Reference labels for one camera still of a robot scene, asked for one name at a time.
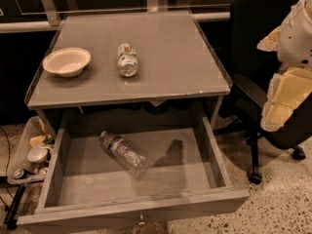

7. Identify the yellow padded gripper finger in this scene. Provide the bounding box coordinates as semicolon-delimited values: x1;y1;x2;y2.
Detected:
256;27;281;52
260;67;312;132

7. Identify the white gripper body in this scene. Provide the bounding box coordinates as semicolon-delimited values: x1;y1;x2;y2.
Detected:
277;0;312;68

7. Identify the clear plastic water bottle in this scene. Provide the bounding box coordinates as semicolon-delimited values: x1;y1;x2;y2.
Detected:
100;131;146;174

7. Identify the grey counter cabinet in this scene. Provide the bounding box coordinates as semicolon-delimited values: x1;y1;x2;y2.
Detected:
24;9;234;132

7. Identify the grey wooden open drawer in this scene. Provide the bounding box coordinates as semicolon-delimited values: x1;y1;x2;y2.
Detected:
18;115;249;234

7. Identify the black office chair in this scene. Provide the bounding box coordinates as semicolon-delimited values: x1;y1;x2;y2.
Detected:
214;0;312;184

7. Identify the green soda can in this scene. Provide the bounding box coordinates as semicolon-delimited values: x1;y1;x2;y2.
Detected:
117;43;138;78

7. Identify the white paper bowl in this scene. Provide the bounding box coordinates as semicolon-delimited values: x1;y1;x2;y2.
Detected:
43;47;91;78

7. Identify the metal railing bar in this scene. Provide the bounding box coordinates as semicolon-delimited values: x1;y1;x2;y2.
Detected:
0;0;229;33

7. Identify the yellow item in bin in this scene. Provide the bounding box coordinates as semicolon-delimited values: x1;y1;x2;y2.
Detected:
29;136;46;147

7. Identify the white lidded cup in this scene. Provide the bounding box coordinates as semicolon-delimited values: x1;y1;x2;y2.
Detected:
27;146;49;164

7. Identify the clear plastic bin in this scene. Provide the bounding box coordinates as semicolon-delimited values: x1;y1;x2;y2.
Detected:
8;116;55;184

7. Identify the small can in bin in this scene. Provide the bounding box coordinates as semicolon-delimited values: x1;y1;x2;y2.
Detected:
13;169;26;179

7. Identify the black stand leg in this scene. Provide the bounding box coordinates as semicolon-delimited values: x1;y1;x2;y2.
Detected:
3;185;25;230

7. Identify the metal drawer handle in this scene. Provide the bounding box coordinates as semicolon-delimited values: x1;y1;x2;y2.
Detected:
131;213;168;234

